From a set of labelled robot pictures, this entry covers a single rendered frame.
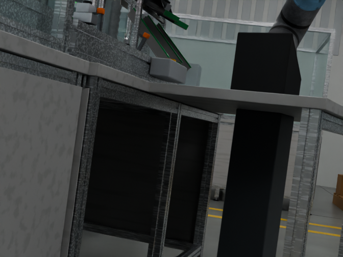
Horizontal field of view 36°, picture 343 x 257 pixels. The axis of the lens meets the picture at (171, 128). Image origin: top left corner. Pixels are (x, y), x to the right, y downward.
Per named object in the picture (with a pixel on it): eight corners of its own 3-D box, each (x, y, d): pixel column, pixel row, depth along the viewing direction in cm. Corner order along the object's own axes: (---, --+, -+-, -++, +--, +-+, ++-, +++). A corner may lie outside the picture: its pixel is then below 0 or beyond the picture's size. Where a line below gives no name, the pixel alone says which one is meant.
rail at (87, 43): (176, 96, 210) (180, 69, 210) (72, 61, 125) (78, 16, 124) (164, 95, 211) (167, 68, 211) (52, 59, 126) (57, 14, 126)
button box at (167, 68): (185, 84, 193) (187, 67, 193) (168, 76, 173) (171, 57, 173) (167, 82, 195) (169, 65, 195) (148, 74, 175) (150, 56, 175)
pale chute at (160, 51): (175, 69, 227) (182, 62, 226) (161, 63, 215) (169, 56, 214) (141, 22, 236) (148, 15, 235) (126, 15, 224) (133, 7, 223)
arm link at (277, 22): (291, 57, 193) (303, 36, 201) (307, 32, 182) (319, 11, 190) (262, 42, 195) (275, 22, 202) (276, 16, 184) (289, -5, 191)
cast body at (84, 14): (96, 25, 167) (99, 3, 167) (90, 22, 163) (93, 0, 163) (73, 23, 170) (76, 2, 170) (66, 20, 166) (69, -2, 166)
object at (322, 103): (373, 130, 209) (374, 123, 209) (325, 109, 129) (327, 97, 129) (213, 112, 242) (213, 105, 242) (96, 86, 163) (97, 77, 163)
